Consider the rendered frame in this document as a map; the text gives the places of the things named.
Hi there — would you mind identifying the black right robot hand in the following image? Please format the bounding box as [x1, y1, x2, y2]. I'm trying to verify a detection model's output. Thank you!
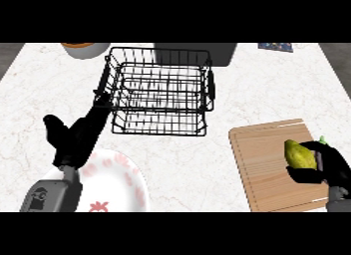
[284, 140, 351, 200]

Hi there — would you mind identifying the dark grey box appliance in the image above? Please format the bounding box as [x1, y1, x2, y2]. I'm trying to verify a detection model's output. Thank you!
[154, 42, 238, 68]

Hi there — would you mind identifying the white bowl with orange rim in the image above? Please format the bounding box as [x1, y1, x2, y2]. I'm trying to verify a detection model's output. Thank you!
[59, 42, 112, 60]

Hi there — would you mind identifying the wooden cutting board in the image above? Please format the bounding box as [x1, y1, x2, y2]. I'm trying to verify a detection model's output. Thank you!
[226, 118, 331, 213]

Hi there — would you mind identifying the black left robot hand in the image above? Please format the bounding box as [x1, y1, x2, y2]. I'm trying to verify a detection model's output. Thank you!
[41, 90, 114, 170]

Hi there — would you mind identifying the yellow-green pear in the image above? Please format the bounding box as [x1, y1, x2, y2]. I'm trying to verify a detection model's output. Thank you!
[282, 138, 318, 171]

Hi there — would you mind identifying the blue patterned flat object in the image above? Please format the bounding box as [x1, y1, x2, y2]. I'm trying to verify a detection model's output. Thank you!
[256, 42, 294, 54]

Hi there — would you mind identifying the purple eggplant with green stem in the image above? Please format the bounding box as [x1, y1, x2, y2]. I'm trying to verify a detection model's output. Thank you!
[313, 134, 331, 167]

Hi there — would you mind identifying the white plate with pink flowers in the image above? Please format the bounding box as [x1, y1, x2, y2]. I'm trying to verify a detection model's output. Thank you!
[38, 148, 149, 213]

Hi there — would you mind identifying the black tiered wire basket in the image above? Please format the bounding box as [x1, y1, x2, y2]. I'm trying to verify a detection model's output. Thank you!
[93, 46, 216, 137]

